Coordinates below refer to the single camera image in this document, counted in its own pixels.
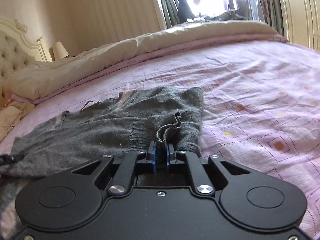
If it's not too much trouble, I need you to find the tufted beige headboard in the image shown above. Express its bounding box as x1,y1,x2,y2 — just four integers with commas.
1,17,52,108

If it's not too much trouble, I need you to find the grey argyle knit sweater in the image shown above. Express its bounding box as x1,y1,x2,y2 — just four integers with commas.
1,87,203,239

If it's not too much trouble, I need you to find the cream bedside lamp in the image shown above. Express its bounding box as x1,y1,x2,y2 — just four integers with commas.
52,41,69,61

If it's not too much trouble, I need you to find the hanging clothes rack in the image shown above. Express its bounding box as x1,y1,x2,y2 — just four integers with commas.
236,0,269,23

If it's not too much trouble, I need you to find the green curtain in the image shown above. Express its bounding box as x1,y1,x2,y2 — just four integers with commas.
161,0,180,28

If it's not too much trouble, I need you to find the dark patterned clothes pile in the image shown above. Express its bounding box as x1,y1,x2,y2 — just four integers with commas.
204,10,247,22

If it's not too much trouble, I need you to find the beige duvet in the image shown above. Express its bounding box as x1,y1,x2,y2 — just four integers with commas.
5,20,279,101

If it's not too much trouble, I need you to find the pink patterned bed sheet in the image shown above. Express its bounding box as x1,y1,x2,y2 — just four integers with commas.
1,40,319,239

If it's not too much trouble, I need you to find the beige pillow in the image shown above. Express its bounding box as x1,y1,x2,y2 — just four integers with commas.
0,101,35,141

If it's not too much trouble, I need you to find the cream wardrobe door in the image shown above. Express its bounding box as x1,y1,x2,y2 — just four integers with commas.
280,0,319,51

